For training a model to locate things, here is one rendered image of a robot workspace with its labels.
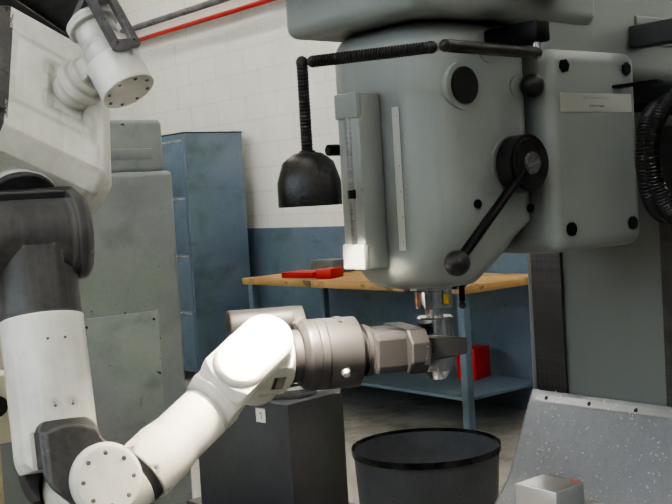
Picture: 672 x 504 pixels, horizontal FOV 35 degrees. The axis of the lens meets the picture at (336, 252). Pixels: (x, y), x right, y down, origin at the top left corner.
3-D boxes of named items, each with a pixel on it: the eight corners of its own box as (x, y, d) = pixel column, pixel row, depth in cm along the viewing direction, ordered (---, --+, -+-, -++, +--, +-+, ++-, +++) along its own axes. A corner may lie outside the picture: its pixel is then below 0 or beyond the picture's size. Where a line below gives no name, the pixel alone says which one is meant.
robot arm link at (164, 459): (240, 432, 121) (117, 555, 110) (203, 442, 129) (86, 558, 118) (181, 360, 119) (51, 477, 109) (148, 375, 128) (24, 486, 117)
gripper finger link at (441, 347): (465, 357, 135) (419, 361, 133) (464, 332, 135) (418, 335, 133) (470, 358, 134) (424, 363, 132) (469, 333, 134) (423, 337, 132)
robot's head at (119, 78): (81, 118, 127) (125, 72, 123) (45, 50, 129) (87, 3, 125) (120, 120, 133) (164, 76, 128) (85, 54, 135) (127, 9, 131)
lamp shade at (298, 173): (266, 208, 118) (263, 152, 118) (297, 206, 125) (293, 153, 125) (325, 205, 115) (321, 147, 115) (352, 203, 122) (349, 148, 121)
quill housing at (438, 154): (440, 294, 122) (425, 12, 121) (327, 288, 138) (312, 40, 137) (547, 278, 134) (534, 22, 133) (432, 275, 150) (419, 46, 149)
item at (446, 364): (463, 368, 136) (461, 322, 136) (435, 373, 133) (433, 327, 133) (439, 364, 140) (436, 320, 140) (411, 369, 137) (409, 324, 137)
